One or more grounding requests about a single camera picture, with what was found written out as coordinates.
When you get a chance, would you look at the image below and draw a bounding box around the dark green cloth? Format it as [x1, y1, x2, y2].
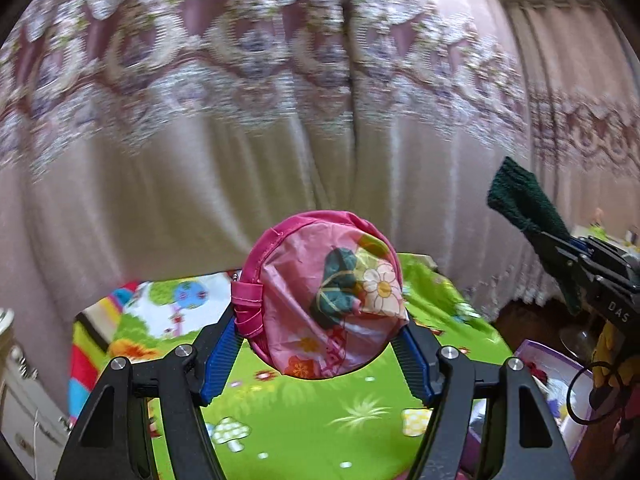
[487, 156, 582, 315]

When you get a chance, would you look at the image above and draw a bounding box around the pink floral round pouch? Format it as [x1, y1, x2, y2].
[231, 210, 409, 380]

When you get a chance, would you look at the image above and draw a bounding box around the purple white storage box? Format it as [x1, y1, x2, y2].
[459, 339, 601, 476]

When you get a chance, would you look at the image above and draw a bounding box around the white dresser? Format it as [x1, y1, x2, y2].
[0, 309, 74, 480]

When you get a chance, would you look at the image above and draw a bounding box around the cartoon print green cloth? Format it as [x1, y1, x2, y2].
[68, 254, 510, 479]

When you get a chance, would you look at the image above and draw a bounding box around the beige pink curtain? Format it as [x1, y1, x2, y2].
[1, 0, 639, 404]

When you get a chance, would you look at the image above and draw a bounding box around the white wall shelf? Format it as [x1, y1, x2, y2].
[572, 224, 639, 254]

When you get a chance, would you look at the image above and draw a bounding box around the black cable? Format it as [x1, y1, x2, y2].
[565, 358, 632, 427]

